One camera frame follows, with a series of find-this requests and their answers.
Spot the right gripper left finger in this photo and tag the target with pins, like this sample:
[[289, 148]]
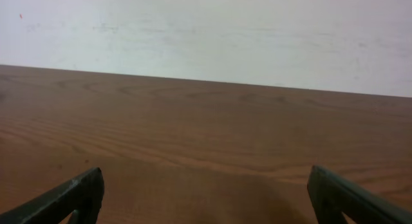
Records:
[[80, 198]]

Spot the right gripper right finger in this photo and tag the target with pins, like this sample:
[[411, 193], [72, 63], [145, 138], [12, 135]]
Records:
[[333, 198]]

